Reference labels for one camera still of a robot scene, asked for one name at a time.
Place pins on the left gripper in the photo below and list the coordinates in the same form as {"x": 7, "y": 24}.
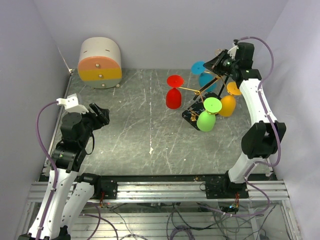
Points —
{"x": 98, "y": 120}

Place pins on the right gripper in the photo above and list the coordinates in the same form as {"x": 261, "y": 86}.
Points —
{"x": 215, "y": 64}

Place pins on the blue wine glass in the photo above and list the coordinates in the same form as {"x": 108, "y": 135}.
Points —
{"x": 203, "y": 77}

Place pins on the orange wine glass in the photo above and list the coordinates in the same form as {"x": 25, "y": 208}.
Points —
{"x": 229, "y": 101}

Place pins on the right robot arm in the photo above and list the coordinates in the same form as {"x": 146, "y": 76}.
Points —
{"x": 262, "y": 142}

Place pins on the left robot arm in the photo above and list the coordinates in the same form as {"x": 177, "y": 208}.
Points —
{"x": 66, "y": 162}

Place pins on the gold wine glass rack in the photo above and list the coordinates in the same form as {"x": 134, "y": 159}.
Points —
{"x": 216, "y": 88}

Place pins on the green wine glass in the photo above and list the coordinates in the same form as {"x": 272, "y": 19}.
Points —
{"x": 207, "y": 119}

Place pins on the red wine glass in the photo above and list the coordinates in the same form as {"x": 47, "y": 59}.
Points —
{"x": 174, "y": 97}

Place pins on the round three-drawer cabinet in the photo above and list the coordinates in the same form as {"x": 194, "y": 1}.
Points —
{"x": 99, "y": 64}

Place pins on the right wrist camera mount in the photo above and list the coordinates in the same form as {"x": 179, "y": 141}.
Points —
{"x": 235, "y": 51}

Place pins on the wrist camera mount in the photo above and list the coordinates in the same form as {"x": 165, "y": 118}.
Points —
{"x": 72, "y": 104}
{"x": 235, "y": 51}

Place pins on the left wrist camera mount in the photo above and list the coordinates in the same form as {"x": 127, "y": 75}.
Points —
{"x": 72, "y": 104}

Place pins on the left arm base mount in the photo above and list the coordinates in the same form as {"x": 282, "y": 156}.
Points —
{"x": 105, "y": 188}

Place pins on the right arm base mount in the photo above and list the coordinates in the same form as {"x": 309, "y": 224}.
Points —
{"x": 221, "y": 187}

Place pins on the aluminium rail frame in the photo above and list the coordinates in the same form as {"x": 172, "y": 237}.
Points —
{"x": 160, "y": 195}

